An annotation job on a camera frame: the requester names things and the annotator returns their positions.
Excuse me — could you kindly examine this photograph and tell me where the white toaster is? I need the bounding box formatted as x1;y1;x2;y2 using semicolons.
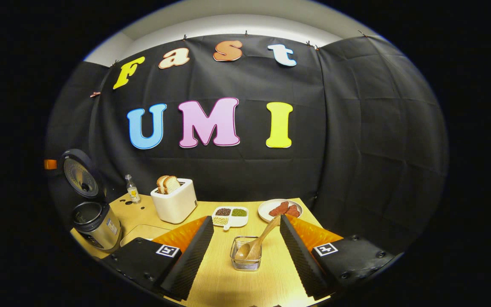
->
150;178;198;224

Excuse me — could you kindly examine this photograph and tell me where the white divided dish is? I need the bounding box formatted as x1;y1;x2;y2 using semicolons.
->
211;206;249;231

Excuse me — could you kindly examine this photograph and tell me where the metal wire chopstick holder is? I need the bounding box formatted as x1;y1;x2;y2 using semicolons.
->
230;236;263;272

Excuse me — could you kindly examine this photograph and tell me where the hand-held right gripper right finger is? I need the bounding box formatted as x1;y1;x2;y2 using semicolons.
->
279;214;398;300

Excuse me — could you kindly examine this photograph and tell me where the clear plastic container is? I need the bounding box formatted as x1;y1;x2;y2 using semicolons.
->
120;224;173;248

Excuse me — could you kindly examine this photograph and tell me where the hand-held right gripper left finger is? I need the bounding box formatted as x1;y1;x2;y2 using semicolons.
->
101;215;215;301

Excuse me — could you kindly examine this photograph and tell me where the wooden spoon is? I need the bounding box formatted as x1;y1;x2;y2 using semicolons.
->
234;215;281;261

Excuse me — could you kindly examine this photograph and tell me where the black backdrop cloth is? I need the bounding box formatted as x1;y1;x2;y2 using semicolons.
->
45;34;448;256

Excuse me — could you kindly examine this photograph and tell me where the dark lidded rice cooker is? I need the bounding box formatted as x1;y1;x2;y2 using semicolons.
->
60;148;123;253

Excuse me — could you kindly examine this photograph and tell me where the white round plate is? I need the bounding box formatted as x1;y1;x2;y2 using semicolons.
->
257;199;303;223

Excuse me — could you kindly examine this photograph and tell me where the glass bottle with yellow label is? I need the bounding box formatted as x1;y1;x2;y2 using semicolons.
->
125;174;141;203

